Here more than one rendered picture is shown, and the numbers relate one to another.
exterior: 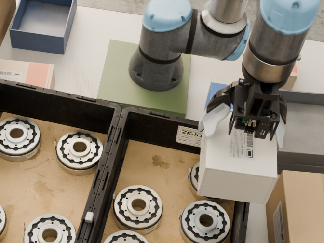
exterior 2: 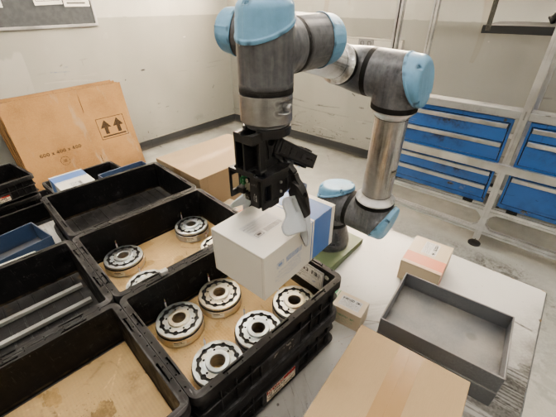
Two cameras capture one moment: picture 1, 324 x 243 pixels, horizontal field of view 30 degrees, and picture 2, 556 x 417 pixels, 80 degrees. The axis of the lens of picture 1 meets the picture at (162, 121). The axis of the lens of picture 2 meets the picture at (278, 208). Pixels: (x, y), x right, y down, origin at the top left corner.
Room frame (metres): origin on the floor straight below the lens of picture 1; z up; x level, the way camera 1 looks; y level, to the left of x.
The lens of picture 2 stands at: (0.31, -0.47, 1.47)
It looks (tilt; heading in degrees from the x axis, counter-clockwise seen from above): 32 degrees down; 42
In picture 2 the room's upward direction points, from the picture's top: straight up
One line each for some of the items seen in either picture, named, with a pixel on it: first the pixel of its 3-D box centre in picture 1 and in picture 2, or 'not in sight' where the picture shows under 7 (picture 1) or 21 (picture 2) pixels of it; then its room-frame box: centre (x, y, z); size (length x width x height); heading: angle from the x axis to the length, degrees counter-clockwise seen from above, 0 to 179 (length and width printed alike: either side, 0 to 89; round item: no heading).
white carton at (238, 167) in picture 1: (237, 139); (276, 236); (0.66, -0.14, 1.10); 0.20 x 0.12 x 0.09; 2
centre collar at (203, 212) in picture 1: (206, 221); (258, 328); (0.62, -0.13, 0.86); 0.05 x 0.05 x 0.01
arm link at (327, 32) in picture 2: not in sight; (301, 40); (0.74, -0.12, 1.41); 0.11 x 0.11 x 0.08; 2
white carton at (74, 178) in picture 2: not in sight; (78, 191); (0.61, 0.86, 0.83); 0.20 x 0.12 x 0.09; 89
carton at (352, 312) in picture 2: not in sight; (324, 299); (0.89, -0.12, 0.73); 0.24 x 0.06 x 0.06; 98
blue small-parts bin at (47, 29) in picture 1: (44, 18); not in sight; (1.25, 0.38, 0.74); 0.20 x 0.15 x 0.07; 3
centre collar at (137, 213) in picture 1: (138, 205); (219, 292); (0.63, 0.02, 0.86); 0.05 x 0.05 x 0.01
